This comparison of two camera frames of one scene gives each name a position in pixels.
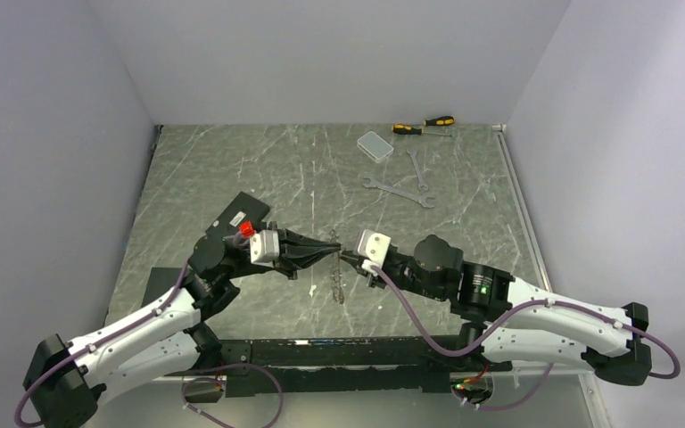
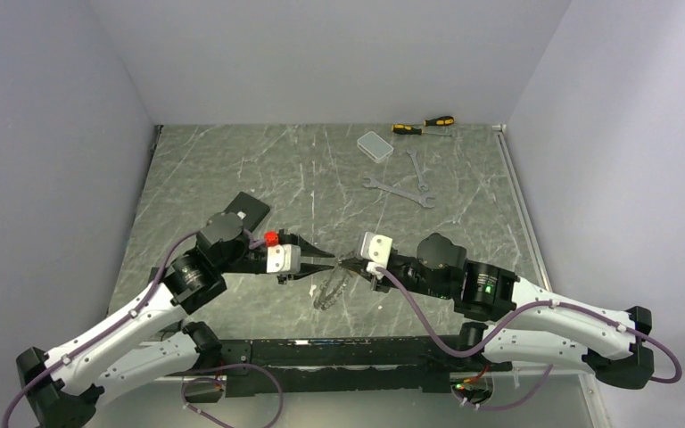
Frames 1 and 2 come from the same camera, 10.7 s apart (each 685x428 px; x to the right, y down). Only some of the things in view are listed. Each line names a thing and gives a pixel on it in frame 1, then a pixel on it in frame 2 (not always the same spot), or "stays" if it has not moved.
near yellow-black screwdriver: (400, 128) stays
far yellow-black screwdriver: (441, 120) stays
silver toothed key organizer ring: (336, 276) to (322, 301)
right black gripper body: (401, 272) stays
